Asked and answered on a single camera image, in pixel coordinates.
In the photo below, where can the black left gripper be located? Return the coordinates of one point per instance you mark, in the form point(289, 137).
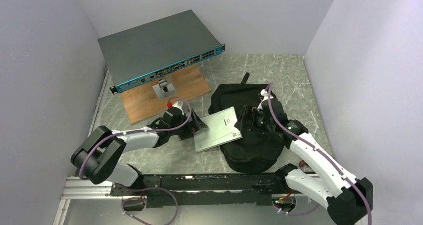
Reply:
point(192, 126)

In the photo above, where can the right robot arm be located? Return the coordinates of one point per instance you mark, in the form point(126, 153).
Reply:
point(346, 198)

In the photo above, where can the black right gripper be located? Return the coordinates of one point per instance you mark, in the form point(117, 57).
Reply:
point(254, 127)

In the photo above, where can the black student backpack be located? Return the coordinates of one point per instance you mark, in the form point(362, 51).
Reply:
point(255, 152)

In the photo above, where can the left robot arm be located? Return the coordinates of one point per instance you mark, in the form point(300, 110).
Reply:
point(97, 158)

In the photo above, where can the metal switch stand bracket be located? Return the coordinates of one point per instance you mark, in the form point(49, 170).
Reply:
point(163, 89)

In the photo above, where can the wooden base board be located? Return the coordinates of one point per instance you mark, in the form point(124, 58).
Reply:
point(151, 98)

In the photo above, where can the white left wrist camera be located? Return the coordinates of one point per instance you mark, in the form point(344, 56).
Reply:
point(176, 107)

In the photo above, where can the grey notebook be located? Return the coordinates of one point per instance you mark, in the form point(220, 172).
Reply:
point(219, 130)

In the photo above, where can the grey network switch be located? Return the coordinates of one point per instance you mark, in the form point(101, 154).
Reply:
point(153, 50)

